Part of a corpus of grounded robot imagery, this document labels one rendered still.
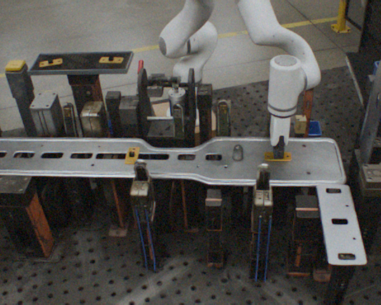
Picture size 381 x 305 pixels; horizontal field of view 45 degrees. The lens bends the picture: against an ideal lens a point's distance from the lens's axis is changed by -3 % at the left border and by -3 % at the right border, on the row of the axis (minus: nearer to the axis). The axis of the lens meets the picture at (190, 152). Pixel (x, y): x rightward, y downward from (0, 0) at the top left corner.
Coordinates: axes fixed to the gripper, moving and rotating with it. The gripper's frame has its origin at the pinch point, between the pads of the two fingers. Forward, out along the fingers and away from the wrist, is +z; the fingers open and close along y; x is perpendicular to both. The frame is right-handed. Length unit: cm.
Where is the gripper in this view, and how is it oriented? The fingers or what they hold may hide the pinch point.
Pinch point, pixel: (278, 150)
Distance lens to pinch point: 150.1
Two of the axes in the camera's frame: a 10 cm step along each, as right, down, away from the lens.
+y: -0.8, 6.4, -7.6
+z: 0.5, 7.7, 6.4
